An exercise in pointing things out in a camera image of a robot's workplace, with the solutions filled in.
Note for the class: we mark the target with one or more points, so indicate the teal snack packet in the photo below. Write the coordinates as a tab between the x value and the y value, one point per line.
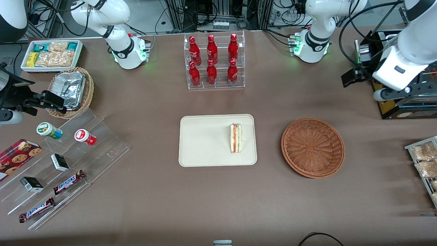
40	47
72	46

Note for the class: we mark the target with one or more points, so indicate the clear bag of biscuits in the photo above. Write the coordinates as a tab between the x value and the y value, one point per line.
434	186
425	152
428	169

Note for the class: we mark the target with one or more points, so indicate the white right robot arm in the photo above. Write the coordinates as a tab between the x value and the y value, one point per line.
119	37

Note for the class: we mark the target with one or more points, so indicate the dark green small box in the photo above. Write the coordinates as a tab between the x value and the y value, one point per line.
31	184
60	162

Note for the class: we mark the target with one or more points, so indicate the silver foil packets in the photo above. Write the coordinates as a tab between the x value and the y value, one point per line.
70	89

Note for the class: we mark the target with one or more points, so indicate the white rectangular snack bin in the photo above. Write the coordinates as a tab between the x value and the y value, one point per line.
79	54

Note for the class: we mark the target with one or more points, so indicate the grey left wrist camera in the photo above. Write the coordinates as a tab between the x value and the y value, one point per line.
392	93

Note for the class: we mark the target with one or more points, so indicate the clear acrylic stepped shelf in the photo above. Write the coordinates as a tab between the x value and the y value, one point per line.
99	143

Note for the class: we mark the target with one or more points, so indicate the brown round wicker basket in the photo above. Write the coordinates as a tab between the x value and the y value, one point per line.
312	148

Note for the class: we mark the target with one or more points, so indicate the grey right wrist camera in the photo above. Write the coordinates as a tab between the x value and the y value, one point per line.
10	118

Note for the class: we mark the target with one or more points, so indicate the black display stand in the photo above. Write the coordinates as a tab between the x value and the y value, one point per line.
409	109

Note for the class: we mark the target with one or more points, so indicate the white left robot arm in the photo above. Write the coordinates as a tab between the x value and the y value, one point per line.
315	37

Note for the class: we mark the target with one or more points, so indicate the yellow snack packet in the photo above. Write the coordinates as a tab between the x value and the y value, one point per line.
33	58

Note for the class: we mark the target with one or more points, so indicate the cream rectangular serving tray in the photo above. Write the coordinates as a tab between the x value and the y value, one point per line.
205	143

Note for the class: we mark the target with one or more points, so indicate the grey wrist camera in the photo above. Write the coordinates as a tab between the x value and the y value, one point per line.
392	93
10	118

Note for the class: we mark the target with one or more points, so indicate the grey power strip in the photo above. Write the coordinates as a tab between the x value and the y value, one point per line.
221	25

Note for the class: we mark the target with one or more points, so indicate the green lidded snack cup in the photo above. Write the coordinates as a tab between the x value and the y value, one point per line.
47	130

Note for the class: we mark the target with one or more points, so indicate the clear acrylic bottle rack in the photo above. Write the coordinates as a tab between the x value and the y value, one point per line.
220	85

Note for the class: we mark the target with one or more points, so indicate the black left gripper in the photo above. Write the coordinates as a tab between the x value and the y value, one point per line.
370	65

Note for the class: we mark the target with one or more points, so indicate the red cola bottle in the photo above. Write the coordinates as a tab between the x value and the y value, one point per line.
211	73
195	51
194	75
232	73
212	49
233	48

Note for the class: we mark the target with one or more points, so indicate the light wicker basket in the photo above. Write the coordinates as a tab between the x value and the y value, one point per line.
88	90

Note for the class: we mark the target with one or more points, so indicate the red chocolate chip cookie box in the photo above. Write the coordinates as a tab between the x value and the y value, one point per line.
17	157

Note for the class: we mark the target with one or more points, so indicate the Snickers chocolate bar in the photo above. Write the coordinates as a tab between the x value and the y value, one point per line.
69	181
37	209

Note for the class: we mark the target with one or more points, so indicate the red lidded snack cup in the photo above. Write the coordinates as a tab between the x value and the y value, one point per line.
83	136

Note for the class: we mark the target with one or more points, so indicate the clear cracker bag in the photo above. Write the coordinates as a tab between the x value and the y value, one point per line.
58	46
54	58

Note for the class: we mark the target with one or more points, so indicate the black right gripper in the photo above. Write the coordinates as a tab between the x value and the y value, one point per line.
11	96

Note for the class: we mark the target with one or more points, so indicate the triangle sandwich with filling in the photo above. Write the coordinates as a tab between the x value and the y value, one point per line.
236	138

